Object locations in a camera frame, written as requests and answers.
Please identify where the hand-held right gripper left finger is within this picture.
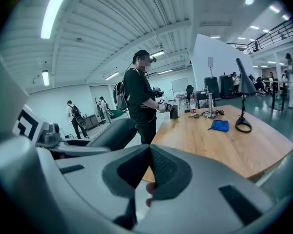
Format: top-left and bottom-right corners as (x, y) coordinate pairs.
(36, 144), (150, 234)

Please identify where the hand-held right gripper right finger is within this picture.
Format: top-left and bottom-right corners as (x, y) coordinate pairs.
(133, 144), (277, 234)

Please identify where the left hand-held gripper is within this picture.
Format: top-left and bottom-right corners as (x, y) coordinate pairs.
(0, 46), (112, 158)

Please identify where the person's right hand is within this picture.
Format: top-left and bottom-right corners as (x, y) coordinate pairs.
(145, 181), (158, 208)

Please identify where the grey cabinet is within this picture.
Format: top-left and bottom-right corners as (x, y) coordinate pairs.
(84, 114), (100, 131)

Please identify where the blue cloth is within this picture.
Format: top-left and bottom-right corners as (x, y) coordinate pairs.
(207, 119), (230, 133)

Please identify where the metal stand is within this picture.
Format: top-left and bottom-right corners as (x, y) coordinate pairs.
(203, 86), (218, 119)

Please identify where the clear bottle red label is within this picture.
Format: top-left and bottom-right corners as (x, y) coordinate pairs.
(189, 96), (198, 117)

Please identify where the black rectangular box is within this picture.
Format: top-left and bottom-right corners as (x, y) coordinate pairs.
(169, 103), (180, 120)

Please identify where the black office chair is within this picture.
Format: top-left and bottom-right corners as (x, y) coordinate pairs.
(185, 84), (195, 102)

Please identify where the whiteboard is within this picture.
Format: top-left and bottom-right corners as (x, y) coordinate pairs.
(171, 77), (189, 93)

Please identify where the high black-legged table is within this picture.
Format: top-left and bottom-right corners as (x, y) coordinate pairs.
(263, 79), (292, 111)

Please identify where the black balcony railing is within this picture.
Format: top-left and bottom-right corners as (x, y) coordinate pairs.
(226, 18), (293, 55)

